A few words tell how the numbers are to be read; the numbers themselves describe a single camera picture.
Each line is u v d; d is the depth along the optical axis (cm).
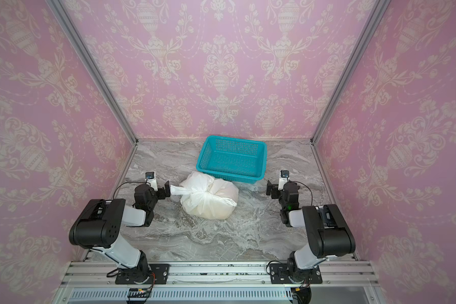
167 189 89
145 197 74
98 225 48
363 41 76
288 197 72
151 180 83
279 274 73
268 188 85
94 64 86
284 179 81
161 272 74
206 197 81
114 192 104
